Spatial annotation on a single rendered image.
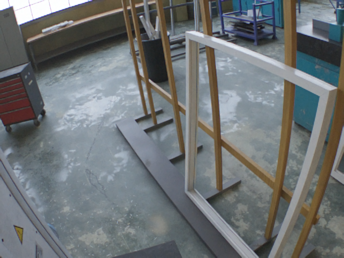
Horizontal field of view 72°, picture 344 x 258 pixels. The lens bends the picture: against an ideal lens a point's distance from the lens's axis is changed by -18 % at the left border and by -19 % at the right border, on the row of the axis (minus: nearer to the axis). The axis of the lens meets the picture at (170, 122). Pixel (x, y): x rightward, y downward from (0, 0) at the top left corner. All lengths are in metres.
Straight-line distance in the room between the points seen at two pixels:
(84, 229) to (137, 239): 0.54
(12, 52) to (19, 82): 3.70
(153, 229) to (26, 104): 2.87
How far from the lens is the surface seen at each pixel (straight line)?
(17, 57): 8.03
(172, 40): 6.42
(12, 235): 0.74
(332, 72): 2.89
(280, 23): 7.84
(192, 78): 2.03
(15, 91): 4.45
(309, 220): 1.73
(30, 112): 4.51
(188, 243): 2.33
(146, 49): 4.58
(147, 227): 2.50
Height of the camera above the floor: 1.97
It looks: 32 degrees down
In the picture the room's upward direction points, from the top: 10 degrees counter-clockwise
